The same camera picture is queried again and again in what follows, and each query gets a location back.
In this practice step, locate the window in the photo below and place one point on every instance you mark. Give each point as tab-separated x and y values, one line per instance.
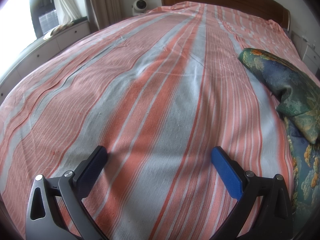
37	10

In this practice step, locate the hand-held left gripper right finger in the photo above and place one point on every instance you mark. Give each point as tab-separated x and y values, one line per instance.
226	171

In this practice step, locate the white round security camera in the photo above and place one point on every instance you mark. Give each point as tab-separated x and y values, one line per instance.
138	6

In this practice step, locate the pink striped bed sheet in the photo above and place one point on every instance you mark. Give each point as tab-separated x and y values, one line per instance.
150	92

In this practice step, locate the white sheer curtain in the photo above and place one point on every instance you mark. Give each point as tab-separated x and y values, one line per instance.
67	0

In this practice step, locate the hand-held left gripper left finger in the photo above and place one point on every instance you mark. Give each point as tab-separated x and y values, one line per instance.
93	170

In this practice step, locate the beige curtain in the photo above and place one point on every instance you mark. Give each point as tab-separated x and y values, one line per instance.
105	2

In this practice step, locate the patterned cushion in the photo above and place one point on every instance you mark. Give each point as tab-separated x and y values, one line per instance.
57	31

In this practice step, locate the white window seat cabinet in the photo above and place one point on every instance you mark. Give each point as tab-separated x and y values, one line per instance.
50	45

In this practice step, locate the green printed jacket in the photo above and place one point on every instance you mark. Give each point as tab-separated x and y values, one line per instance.
295	87

